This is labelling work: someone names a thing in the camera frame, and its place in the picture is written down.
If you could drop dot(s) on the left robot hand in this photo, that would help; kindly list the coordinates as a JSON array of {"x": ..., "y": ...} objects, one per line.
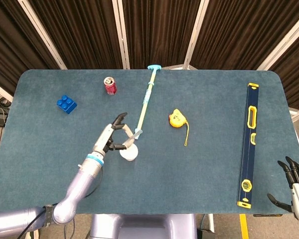
[{"x": 105, "y": 137}]

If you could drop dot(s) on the clear plastic tube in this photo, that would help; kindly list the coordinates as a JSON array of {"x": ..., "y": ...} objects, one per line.
[{"x": 135, "y": 135}]

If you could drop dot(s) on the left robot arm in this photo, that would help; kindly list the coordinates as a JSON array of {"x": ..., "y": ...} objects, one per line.
[{"x": 82, "y": 179}]

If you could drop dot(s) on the white paper cup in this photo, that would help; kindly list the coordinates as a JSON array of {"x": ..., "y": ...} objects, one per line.
[{"x": 130, "y": 154}]

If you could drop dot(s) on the blue toy building brick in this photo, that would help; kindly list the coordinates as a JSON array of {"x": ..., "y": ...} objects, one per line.
[{"x": 68, "y": 107}]

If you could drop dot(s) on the red soda can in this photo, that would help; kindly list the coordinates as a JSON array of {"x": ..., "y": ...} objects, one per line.
[{"x": 110, "y": 88}]

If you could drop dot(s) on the green and blue toy pump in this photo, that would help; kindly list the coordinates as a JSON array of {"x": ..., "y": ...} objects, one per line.
[{"x": 145, "y": 104}]

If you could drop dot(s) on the yellow floor tape strip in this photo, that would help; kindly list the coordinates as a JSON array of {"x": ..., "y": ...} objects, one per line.
[{"x": 243, "y": 226}]

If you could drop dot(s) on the dark blue spirit level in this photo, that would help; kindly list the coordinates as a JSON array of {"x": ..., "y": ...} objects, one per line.
[{"x": 248, "y": 154}]

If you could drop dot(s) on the yellow tape measure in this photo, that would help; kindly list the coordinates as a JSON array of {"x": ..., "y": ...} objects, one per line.
[{"x": 176, "y": 119}]

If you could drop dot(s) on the blue table cloth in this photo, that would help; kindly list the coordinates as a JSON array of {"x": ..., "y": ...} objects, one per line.
[{"x": 189, "y": 174}]

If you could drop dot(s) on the silver robot torso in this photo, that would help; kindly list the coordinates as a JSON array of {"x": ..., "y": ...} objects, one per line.
[{"x": 144, "y": 226}]

